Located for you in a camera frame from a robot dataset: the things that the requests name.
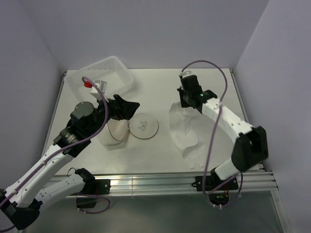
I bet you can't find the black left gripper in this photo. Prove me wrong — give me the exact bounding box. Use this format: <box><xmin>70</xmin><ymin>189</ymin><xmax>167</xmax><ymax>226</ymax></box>
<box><xmin>86</xmin><ymin>93</ymin><xmax>139</xmax><ymax>136</ymax></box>

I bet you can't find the white mesh laundry bag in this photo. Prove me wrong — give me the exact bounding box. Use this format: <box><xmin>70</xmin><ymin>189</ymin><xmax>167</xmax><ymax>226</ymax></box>
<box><xmin>98</xmin><ymin>113</ymin><xmax>159</xmax><ymax>146</ymax></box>

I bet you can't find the white bra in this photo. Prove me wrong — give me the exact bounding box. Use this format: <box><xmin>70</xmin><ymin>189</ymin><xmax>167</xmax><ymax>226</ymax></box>
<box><xmin>169</xmin><ymin>102</ymin><xmax>214</xmax><ymax>169</ymax></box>

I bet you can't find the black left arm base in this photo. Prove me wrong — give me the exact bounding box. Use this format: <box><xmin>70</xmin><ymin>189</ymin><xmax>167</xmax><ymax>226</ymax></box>
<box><xmin>76</xmin><ymin>179</ymin><xmax>110</xmax><ymax>209</ymax></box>

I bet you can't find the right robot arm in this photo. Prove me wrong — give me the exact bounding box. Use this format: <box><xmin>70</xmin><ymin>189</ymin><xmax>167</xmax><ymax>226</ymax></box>
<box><xmin>177</xmin><ymin>73</ymin><xmax>268</xmax><ymax>189</ymax></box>

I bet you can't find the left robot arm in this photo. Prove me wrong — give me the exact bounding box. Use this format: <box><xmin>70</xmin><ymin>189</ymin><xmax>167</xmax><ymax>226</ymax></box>
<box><xmin>0</xmin><ymin>95</ymin><xmax>140</xmax><ymax>230</ymax></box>

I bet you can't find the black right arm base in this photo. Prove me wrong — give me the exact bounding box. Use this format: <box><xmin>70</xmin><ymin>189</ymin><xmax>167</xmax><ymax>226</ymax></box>
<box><xmin>205</xmin><ymin>175</ymin><xmax>242</xmax><ymax>208</ymax></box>

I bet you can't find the white plastic mesh basket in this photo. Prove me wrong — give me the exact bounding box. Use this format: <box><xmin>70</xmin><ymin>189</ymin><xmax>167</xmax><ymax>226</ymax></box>
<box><xmin>63</xmin><ymin>56</ymin><xmax>135</xmax><ymax>107</ymax></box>

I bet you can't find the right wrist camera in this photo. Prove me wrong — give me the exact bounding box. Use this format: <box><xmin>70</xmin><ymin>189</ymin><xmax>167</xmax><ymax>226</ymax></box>
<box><xmin>179</xmin><ymin>70</ymin><xmax>192</xmax><ymax>79</ymax></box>

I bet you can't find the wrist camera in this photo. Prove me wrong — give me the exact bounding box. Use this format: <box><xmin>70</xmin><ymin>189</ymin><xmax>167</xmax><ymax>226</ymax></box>
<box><xmin>84</xmin><ymin>80</ymin><xmax>107</xmax><ymax>100</ymax></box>
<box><xmin>179</xmin><ymin>70</ymin><xmax>192</xmax><ymax>79</ymax></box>

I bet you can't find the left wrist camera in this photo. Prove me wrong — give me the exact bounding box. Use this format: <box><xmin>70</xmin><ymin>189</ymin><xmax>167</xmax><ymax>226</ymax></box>
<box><xmin>84</xmin><ymin>80</ymin><xmax>107</xmax><ymax>100</ymax></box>

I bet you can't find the aluminium front rail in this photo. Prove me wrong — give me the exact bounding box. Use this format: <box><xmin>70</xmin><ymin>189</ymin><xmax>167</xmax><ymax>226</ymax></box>
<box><xmin>24</xmin><ymin>167</ymin><xmax>279</xmax><ymax>199</ymax></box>

